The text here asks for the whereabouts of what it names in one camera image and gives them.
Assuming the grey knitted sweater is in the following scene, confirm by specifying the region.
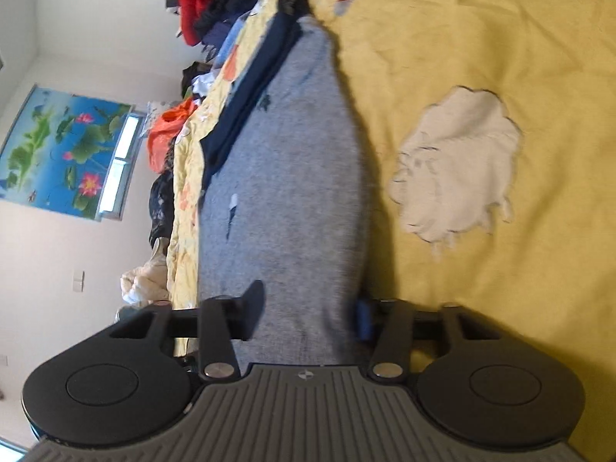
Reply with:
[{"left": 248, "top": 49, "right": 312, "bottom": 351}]
[{"left": 198, "top": 0, "right": 370, "bottom": 365}]

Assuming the cream white bundled cloth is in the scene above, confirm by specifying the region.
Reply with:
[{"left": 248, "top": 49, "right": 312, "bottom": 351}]
[{"left": 120, "top": 237, "right": 170, "bottom": 306}]

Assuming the dark floral garment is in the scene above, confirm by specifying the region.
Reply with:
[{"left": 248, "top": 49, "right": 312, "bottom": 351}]
[{"left": 148, "top": 170, "right": 174, "bottom": 246}]

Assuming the orange garment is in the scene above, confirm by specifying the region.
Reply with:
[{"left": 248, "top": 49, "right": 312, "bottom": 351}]
[{"left": 145, "top": 98, "right": 196, "bottom": 173}]

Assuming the lotus flower roller blind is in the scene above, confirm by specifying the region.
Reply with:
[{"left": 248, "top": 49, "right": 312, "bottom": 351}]
[{"left": 1, "top": 85, "right": 132, "bottom": 220}]

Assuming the light blue folded cloth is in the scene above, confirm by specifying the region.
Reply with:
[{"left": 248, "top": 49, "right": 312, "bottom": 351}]
[{"left": 212, "top": 13, "right": 249, "bottom": 69}]

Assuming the yellow cartoon print bedsheet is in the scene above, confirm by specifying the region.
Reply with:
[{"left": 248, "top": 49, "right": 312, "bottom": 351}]
[{"left": 167, "top": 0, "right": 615, "bottom": 461}]

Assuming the white wall switch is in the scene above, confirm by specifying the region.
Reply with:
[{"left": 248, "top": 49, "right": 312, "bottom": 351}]
[{"left": 72, "top": 270, "right": 85, "bottom": 293}]

